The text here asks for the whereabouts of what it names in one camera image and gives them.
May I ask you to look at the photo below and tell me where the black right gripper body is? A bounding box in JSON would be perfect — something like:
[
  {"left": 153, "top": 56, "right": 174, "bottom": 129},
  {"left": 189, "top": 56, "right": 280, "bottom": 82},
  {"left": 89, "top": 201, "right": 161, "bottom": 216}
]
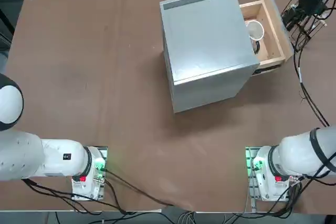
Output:
[{"left": 295, "top": 0, "right": 326, "bottom": 17}]

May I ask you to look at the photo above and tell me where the gray drawer with white handle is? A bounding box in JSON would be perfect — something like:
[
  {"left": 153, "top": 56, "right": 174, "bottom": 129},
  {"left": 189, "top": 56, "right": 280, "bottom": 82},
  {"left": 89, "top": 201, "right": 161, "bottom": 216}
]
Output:
[{"left": 239, "top": 0, "right": 295, "bottom": 77}]

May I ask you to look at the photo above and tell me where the white cup with black handle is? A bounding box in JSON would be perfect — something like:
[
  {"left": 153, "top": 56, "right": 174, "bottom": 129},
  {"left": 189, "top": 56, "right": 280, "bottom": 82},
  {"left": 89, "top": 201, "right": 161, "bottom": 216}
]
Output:
[{"left": 245, "top": 19, "right": 265, "bottom": 54}]

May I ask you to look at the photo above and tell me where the gray metal drawer cabinet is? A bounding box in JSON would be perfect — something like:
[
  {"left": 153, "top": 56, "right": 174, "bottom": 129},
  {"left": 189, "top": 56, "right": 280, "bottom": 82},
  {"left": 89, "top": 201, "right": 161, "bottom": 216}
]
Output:
[{"left": 159, "top": 0, "right": 261, "bottom": 114}]

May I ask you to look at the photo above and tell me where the black wire cup rack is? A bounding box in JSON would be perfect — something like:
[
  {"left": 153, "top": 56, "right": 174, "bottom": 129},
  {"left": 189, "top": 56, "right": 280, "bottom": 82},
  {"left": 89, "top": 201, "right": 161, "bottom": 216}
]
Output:
[{"left": 280, "top": 0, "right": 329, "bottom": 52}]

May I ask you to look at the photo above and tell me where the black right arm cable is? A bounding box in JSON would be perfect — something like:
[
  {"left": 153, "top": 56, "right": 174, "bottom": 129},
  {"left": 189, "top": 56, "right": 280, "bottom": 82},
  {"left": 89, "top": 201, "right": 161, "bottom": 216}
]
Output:
[{"left": 291, "top": 32, "right": 331, "bottom": 127}]

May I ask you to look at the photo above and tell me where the black cable on table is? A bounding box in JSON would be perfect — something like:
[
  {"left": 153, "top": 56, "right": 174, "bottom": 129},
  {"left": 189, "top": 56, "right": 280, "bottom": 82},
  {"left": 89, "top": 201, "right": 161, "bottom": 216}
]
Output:
[{"left": 104, "top": 169, "right": 177, "bottom": 207}]

